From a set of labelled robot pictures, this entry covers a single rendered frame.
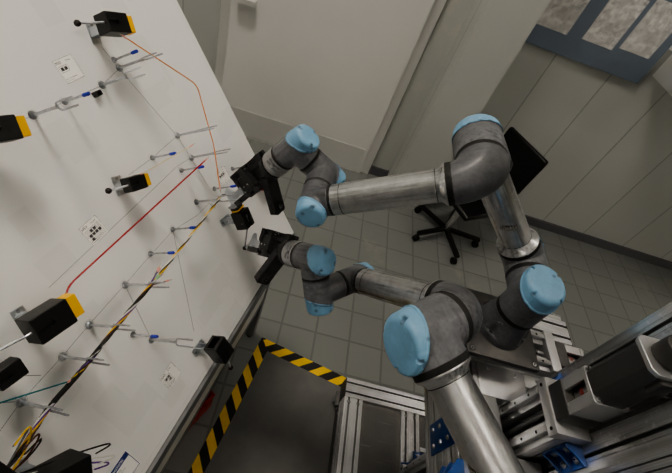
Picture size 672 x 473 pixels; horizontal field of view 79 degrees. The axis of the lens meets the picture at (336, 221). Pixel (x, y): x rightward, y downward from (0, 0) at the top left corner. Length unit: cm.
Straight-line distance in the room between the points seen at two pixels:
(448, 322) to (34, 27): 100
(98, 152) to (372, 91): 227
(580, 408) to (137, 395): 101
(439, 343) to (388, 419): 137
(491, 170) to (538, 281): 39
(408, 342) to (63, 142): 81
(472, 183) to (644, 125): 285
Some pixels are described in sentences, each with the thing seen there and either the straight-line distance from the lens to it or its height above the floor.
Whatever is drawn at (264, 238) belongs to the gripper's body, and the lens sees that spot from 123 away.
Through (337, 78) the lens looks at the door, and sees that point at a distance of 305.
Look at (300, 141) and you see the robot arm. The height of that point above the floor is 149.
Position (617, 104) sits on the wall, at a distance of 350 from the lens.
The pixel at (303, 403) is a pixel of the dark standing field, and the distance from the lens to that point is 225.
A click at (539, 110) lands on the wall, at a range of 334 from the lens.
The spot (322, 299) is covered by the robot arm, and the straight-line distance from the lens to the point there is 111.
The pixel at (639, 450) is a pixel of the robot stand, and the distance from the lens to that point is 114.
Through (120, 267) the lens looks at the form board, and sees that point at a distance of 109.
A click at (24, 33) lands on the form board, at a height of 158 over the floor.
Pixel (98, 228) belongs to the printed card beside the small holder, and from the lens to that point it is 106.
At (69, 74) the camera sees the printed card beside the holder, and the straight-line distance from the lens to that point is 110.
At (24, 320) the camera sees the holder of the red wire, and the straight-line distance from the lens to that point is 89.
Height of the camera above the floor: 208
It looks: 44 degrees down
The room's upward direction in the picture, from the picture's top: 23 degrees clockwise
